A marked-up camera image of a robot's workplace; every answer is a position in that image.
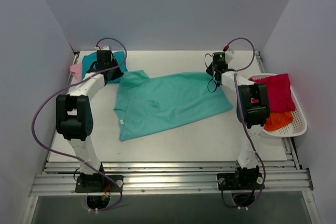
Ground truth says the mint green t-shirt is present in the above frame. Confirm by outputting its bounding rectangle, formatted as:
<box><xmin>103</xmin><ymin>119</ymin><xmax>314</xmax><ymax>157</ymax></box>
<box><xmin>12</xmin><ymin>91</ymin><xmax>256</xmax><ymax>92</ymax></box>
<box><xmin>114</xmin><ymin>70</ymin><xmax>233</xmax><ymax>142</ymax></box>

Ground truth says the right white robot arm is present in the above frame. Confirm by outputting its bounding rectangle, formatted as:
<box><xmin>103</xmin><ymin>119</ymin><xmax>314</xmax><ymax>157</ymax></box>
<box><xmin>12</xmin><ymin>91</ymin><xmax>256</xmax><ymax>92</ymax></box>
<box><xmin>206</xmin><ymin>52</ymin><xmax>270</xmax><ymax>189</ymax></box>

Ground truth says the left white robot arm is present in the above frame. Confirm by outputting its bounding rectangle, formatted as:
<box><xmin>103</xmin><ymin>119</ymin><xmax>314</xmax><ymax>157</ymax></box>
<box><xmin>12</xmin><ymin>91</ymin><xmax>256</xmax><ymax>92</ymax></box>
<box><xmin>56</xmin><ymin>49</ymin><xmax>123</xmax><ymax>192</ymax></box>

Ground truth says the folded pink t-shirt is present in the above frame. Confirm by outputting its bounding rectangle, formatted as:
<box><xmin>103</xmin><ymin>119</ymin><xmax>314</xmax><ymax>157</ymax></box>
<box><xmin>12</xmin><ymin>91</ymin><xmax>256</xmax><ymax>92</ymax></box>
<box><xmin>69</xmin><ymin>63</ymin><xmax>82</xmax><ymax>82</ymax></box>

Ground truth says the crimson red t-shirt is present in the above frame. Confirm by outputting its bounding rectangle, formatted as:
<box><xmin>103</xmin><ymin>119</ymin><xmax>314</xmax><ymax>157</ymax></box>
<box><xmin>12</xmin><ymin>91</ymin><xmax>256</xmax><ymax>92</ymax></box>
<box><xmin>249</xmin><ymin>73</ymin><xmax>296</xmax><ymax>112</ymax></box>

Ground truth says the orange t-shirt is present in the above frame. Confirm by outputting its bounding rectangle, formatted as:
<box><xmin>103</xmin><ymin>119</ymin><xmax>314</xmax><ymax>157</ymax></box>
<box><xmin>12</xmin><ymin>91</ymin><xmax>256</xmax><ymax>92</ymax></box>
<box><xmin>264</xmin><ymin>111</ymin><xmax>293</xmax><ymax>132</ymax></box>

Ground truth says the white plastic laundry basket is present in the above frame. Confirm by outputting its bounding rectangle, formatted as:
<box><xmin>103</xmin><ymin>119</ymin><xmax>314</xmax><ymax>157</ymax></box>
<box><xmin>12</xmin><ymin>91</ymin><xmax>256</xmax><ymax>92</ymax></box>
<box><xmin>248</xmin><ymin>73</ymin><xmax>307</xmax><ymax>138</ymax></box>

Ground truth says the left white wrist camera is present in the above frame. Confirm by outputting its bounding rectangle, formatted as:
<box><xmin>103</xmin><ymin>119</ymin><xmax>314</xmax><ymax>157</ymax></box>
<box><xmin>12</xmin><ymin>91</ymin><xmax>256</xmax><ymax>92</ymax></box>
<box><xmin>95</xmin><ymin>46</ymin><xmax>110</xmax><ymax>50</ymax></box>

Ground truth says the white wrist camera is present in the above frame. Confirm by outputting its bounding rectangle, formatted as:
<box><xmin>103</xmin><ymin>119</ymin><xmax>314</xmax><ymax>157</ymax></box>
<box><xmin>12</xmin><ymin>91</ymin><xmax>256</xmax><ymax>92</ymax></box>
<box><xmin>223</xmin><ymin>45</ymin><xmax>235</xmax><ymax>63</ymax></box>
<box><xmin>95</xmin><ymin>46</ymin><xmax>110</xmax><ymax>50</ymax></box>

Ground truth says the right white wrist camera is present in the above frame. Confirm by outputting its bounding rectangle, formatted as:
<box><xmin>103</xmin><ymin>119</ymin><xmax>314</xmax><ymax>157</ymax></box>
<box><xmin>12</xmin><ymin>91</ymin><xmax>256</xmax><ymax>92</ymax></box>
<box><xmin>223</xmin><ymin>45</ymin><xmax>235</xmax><ymax>63</ymax></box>

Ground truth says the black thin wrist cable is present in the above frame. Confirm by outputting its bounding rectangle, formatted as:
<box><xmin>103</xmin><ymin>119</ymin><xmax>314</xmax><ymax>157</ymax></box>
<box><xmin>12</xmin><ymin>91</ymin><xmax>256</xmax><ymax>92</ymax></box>
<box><xmin>204</xmin><ymin>52</ymin><xmax>221</xmax><ymax>93</ymax></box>

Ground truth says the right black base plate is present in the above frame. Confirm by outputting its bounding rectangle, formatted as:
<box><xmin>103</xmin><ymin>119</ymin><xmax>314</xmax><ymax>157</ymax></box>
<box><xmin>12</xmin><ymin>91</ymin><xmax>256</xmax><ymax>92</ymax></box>
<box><xmin>216</xmin><ymin>173</ymin><xmax>265</xmax><ymax>191</ymax></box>

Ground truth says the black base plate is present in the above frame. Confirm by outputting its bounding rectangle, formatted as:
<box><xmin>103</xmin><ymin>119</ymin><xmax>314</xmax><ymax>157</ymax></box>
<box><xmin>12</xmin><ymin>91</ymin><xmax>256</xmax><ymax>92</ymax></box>
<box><xmin>216</xmin><ymin>173</ymin><xmax>265</xmax><ymax>191</ymax></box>
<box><xmin>75</xmin><ymin>174</ymin><xmax>124</xmax><ymax>193</ymax></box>

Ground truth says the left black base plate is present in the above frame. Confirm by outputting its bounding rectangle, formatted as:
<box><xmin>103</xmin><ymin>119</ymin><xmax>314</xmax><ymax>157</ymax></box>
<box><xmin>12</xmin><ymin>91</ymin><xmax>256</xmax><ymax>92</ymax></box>
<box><xmin>75</xmin><ymin>174</ymin><xmax>124</xmax><ymax>193</ymax></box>

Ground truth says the aluminium rail frame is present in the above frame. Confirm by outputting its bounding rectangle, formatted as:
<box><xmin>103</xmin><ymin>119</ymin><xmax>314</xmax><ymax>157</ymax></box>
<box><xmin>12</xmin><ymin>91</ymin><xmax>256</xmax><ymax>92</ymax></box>
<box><xmin>21</xmin><ymin>50</ymin><xmax>322</xmax><ymax>223</ymax></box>

